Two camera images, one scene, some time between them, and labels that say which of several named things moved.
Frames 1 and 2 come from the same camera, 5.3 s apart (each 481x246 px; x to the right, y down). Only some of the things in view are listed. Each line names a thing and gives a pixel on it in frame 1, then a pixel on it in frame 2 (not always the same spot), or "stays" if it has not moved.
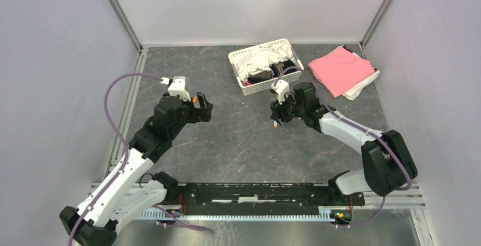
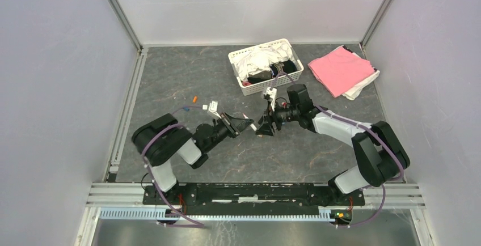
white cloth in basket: x=260 y=58 stays
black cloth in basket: x=288 y=67 stays
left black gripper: x=202 y=114 to x=234 y=125
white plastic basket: x=249 y=88 stays
